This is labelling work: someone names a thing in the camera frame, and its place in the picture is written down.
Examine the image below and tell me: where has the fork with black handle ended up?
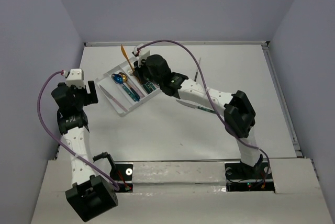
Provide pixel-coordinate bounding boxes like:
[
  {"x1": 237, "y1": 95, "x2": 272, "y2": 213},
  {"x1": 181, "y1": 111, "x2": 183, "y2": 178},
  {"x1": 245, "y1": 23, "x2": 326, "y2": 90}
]
[{"x1": 142, "y1": 84, "x2": 152, "y2": 94}]

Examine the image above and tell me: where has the fork with teal handle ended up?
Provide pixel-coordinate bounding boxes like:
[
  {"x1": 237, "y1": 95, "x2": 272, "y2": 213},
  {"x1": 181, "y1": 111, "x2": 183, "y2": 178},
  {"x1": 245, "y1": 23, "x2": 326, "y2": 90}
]
[{"x1": 145, "y1": 82, "x2": 156, "y2": 92}]

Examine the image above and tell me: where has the gold spoon teal handle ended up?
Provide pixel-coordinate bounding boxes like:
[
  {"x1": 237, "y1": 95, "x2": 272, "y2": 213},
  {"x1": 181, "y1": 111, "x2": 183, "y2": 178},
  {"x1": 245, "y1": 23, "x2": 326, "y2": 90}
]
[{"x1": 119, "y1": 72, "x2": 140, "y2": 101}]

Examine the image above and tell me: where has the orange plastic knife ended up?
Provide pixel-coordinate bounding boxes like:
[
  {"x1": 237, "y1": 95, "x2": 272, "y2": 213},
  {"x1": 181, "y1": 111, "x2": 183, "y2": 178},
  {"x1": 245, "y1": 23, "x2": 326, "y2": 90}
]
[{"x1": 120, "y1": 44, "x2": 135, "y2": 74}]

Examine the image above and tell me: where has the blue spoon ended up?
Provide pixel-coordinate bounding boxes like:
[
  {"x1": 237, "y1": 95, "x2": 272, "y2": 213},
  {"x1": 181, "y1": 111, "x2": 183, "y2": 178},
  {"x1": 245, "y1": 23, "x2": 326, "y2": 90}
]
[{"x1": 111, "y1": 74, "x2": 130, "y2": 89}]

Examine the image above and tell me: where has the knife with teal handle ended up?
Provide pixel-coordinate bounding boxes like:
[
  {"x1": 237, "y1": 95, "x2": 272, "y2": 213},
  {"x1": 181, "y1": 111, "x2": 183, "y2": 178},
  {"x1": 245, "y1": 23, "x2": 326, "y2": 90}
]
[{"x1": 176, "y1": 99, "x2": 215, "y2": 114}]

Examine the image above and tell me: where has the gold fork teal handle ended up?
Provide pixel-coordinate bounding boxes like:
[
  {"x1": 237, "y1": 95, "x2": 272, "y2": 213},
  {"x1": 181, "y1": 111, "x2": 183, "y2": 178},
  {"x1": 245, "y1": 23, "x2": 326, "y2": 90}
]
[{"x1": 135, "y1": 75, "x2": 144, "y2": 85}]

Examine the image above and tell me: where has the silver spoon pink handle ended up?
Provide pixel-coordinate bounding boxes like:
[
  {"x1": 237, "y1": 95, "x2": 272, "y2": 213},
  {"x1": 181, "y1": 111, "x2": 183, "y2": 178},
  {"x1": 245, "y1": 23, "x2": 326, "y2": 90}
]
[{"x1": 129, "y1": 83, "x2": 144, "y2": 98}]

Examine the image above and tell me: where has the silver spoon teal handle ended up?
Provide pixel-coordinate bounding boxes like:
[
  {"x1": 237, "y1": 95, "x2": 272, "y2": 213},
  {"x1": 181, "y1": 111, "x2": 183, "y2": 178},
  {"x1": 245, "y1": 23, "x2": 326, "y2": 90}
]
[{"x1": 122, "y1": 84, "x2": 138, "y2": 102}]

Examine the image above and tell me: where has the dark slim knife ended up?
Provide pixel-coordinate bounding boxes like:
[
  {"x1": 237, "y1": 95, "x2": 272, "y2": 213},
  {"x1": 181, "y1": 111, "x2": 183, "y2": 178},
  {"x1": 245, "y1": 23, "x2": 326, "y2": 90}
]
[{"x1": 194, "y1": 57, "x2": 202, "y2": 82}]

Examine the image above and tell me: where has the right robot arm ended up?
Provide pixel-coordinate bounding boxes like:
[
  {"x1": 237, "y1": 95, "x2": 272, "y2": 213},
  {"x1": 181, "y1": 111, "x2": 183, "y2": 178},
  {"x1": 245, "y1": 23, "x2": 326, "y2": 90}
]
[{"x1": 133, "y1": 54, "x2": 263, "y2": 178}]

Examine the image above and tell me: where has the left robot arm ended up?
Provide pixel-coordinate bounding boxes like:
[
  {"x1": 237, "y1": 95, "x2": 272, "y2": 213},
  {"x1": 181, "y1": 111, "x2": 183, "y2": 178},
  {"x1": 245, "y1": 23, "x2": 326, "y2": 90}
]
[{"x1": 51, "y1": 81, "x2": 119, "y2": 222}]

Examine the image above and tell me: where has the white divided cutlery tray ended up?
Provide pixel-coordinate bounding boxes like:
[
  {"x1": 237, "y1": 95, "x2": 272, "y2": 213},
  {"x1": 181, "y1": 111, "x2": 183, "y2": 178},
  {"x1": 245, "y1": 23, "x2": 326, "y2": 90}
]
[{"x1": 95, "y1": 58, "x2": 161, "y2": 117}]

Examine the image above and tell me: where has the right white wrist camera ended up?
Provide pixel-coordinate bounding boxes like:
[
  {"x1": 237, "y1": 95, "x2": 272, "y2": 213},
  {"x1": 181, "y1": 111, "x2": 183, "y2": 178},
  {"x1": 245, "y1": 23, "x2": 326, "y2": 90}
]
[{"x1": 132, "y1": 43, "x2": 150, "y2": 65}]

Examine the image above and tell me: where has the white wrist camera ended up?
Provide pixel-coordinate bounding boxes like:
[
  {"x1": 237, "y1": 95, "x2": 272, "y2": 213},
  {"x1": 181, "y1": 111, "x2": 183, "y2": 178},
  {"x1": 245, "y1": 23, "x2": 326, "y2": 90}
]
[
  {"x1": 132, "y1": 43, "x2": 150, "y2": 65},
  {"x1": 65, "y1": 69, "x2": 86, "y2": 89}
]

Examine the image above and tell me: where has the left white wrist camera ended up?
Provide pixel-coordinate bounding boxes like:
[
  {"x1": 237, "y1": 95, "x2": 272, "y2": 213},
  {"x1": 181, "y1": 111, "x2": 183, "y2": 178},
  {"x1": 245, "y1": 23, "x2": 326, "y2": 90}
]
[{"x1": 65, "y1": 69, "x2": 86, "y2": 89}]

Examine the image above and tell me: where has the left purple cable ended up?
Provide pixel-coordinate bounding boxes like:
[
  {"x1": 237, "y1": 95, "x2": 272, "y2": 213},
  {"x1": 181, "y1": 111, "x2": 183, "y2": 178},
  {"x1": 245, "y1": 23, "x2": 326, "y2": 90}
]
[{"x1": 36, "y1": 70, "x2": 120, "y2": 192}]

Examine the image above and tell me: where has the purple cable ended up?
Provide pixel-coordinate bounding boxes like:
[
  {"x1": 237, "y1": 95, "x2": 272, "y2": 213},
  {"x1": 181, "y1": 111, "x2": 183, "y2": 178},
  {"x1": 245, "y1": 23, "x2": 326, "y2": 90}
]
[
  {"x1": 136, "y1": 40, "x2": 270, "y2": 187},
  {"x1": 36, "y1": 70, "x2": 120, "y2": 192}
]

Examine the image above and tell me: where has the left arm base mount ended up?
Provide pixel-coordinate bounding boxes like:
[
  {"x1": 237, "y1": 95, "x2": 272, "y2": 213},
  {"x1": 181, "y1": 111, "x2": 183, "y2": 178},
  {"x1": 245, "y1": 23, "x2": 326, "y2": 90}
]
[{"x1": 93, "y1": 152, "x2": 133, "y2": 193}]

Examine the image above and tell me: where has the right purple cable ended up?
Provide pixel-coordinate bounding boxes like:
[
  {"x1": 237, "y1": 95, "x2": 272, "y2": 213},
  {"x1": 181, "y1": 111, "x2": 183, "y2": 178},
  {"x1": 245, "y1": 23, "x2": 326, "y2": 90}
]
[{"x1": 136, "y1": 40, "x2": 270, "y2": 187}]

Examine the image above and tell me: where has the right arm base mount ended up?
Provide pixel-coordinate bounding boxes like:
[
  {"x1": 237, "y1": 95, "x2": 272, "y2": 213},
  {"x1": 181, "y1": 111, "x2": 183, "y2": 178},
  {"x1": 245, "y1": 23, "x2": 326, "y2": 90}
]
[{"x1": 225, "y1": 162, "x2": 275, "y2": 192}]

